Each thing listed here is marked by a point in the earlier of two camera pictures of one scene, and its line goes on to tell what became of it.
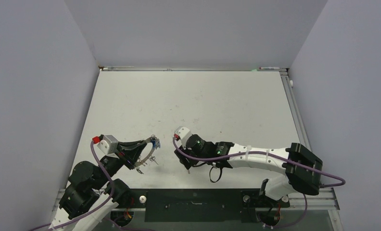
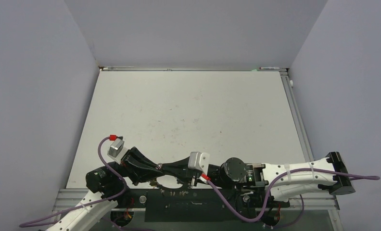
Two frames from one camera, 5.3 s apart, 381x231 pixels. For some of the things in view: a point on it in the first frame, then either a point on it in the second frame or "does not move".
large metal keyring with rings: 156,144 -> 153,183
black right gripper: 189,161 -> 181,167
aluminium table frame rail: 296,109 does not move
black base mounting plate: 203,205 does not move
